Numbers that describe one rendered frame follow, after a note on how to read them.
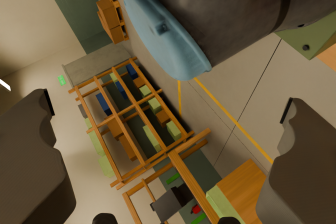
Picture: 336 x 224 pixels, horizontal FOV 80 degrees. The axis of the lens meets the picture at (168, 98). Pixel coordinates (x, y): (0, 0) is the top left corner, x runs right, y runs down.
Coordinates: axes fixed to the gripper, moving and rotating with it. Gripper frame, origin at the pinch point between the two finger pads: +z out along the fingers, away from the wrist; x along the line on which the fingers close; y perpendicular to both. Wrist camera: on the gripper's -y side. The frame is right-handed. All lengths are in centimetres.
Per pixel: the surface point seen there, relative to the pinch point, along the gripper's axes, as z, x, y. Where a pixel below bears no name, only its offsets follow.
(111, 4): 507, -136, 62
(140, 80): 507, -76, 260
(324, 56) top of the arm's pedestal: 26.2, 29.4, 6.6
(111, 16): 508, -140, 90
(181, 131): 358, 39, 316
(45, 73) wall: 617, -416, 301
